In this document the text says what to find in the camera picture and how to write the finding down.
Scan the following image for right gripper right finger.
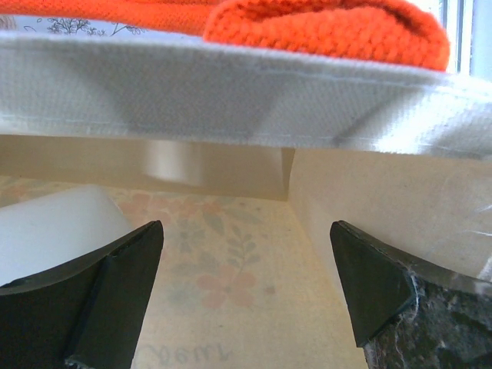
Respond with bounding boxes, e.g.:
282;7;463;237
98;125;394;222
330;221;491;368

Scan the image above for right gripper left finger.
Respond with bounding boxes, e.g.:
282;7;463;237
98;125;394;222
1;221;164;368

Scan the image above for white rectangular lotion bottle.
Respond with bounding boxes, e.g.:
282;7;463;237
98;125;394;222
1;185;134;285

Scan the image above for beige canvas bag orange handles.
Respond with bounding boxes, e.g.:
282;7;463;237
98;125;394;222
1;1;491;368

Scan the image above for floral patterned tablecloth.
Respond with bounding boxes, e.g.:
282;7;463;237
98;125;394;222
0;13;155;38

